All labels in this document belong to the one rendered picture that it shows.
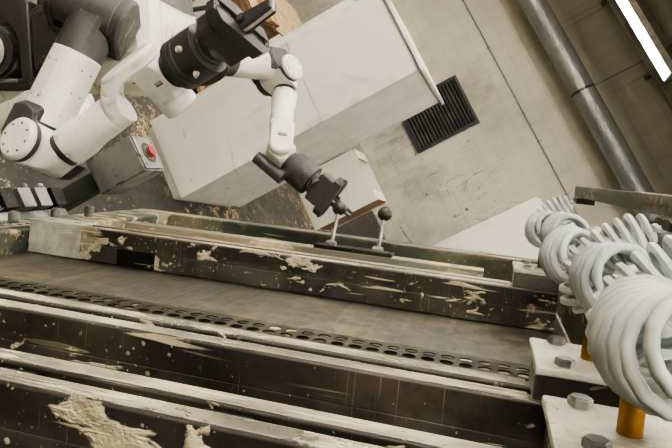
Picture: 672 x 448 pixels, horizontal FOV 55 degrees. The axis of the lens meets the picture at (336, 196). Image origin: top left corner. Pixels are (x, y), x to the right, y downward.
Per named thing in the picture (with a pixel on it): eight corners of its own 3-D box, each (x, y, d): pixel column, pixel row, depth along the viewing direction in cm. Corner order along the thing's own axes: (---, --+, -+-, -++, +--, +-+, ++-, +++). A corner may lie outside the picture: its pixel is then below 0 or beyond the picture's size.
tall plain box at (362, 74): (206, 143, 498) (407, 30, 458) (235, 213, 486) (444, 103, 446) (139, 121, 412) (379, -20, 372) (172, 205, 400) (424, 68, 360)
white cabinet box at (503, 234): (326, 300, 584) (537, 201, 538) (352, 360, 573) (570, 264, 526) (304, 305, 526) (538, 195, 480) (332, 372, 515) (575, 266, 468)
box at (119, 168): (106, 162, 208) (150, 136, 204) (121, 195, 207) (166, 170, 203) (83, 161, 196) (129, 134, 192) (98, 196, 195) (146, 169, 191)
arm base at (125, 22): (28, 16, 114) (55, -41, 115) (52, 34, 127) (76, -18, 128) (108, 52, 116) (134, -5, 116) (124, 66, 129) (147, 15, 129)
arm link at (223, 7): (215, -21, 98) (163, 16, 104) (212, 23, 93) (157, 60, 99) (270, 26, 107) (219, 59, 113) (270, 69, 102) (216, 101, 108)
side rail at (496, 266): (175, 247, 203) (178, 212, 202) (536, 299, 177) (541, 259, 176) (165, 249, 197) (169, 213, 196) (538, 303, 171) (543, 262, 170)
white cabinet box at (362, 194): (307, 184, 708) (364, 154, 691) (328, 231, 696) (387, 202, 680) (292, 180, 665) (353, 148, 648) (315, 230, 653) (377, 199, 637)
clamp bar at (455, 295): (52, 247, 145) (61, 141, 143) (613, 332, 117) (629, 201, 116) (21, 252, 135) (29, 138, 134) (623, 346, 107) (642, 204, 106)
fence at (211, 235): (133, 235, 178) (135, 220, 178) (482, 284, 156) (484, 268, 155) (123, 236, 173) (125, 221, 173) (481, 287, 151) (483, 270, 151)
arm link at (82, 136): (100, 118, 106) (14, 182, 109) (140, 140, 115) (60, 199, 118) (83, 73, 110) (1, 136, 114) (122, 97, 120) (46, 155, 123)
